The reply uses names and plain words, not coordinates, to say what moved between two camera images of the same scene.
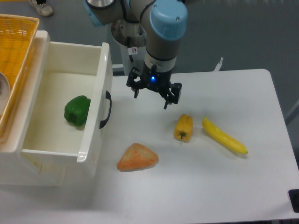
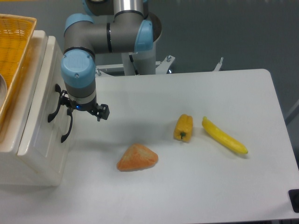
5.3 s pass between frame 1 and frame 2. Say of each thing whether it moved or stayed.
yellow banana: stayed
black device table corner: stayed
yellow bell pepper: stayed
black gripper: moved
